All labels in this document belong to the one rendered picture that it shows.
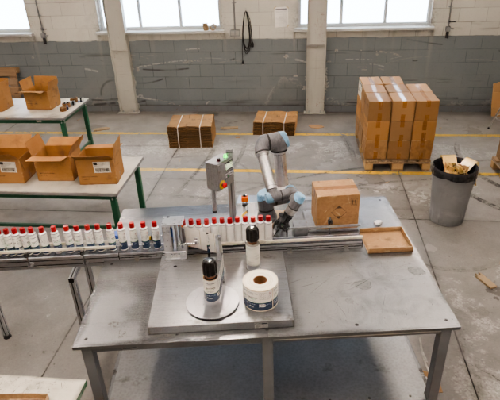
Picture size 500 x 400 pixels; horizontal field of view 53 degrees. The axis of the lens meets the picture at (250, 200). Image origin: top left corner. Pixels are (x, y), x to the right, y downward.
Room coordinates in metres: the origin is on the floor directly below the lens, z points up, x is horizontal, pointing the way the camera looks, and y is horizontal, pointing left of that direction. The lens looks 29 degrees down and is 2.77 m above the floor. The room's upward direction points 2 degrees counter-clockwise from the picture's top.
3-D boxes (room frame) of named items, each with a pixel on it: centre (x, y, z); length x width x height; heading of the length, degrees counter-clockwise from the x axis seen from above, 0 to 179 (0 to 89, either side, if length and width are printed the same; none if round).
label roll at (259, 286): (2.25, -0.04, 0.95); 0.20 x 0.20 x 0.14
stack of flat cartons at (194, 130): (6.96, 0.81, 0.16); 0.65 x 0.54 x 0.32; 87
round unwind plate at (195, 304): (2.25, 0.24, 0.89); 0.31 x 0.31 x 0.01
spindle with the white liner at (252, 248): (2.57, -0.01, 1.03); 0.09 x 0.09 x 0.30
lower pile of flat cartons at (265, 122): (7.31, -0.44, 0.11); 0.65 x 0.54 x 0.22; 80
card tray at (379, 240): (2.87, -0.92, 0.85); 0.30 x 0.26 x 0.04; 91
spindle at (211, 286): (2.25, 0.24, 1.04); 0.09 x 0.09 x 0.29
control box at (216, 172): (2.93, 0.19, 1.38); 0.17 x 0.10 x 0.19; 146
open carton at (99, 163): (4.19, 1.35, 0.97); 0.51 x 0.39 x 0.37; 178
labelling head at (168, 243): (2.75, 0.50, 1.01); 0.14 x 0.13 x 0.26; 91
